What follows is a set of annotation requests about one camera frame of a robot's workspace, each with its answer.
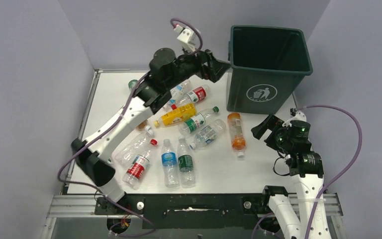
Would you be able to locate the red label water bottle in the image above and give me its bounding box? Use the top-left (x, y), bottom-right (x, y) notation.
top-left (171, 85), bottom-right (210, 110)

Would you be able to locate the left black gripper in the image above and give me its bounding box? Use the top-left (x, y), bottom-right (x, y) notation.
top-left (165, 43), bottom-right (229, 90)

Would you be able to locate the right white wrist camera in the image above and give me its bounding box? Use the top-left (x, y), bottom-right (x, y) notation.
top-left (288, 111), bottom-right (307, 126)

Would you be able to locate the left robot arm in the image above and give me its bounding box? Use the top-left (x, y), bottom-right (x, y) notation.
top-left (71, 48), bottom-right (231, 202)

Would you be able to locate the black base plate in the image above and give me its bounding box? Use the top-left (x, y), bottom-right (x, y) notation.
top-left (95, 193), bottom-right (271, 229)

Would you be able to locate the Pocari Sweat clear bottle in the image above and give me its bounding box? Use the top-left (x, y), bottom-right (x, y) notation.
top-left (189, 119), bottom-right (226, 150)

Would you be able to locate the dark green label bottle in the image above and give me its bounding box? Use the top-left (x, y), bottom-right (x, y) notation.
top-left (178, 136), bottom-right (196, 188)

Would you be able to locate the red gold label bottle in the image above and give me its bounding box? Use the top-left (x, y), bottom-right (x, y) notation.
top-left (136, 120), bottom-right (148, 130)

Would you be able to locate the dark green trash bin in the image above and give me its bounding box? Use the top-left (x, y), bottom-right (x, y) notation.
top-left (226, 25), bottom-right (313, 115)

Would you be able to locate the orange drink bottle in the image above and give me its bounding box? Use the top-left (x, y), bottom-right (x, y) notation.
top-left (227, 113), bottom-right (246, 160)

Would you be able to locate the blue label water bottle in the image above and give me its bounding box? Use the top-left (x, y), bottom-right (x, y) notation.
top-left (161, 139), bottom-right (180, 188)

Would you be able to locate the green cap green label bottle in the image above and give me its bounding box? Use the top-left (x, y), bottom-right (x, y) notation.
top-left (178, 106), bottom-right (219, 136)

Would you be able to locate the yellow label bottle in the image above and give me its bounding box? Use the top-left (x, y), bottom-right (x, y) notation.
top-left (153, 103), bottom-right (196, 127)

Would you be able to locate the aluminium front rail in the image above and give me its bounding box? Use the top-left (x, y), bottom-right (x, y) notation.
top-left (47, 193), bottom-right (343, 218)

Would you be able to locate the red label bottle near front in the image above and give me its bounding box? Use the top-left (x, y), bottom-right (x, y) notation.
top-left (122, 139), bottom-right (158, 189)

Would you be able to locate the green label tea bottle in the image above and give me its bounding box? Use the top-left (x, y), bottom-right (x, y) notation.
top-left (128, 79), bottom-right (138, 92)

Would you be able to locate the white blue label bottle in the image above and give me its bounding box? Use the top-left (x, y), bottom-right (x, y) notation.
top-left (162, 80), bottom-right (191, 112)

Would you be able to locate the clear crushed bottle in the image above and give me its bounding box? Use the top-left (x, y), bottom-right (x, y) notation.
top-left (112, 126), bottom-right (155, 166)

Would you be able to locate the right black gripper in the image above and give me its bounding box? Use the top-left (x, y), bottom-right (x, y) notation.
top-left (251, 114), bottom-right (292, 153)

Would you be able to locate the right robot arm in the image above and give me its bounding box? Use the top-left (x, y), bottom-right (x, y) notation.
top-left (251, 111), bottom-right (331, 239)

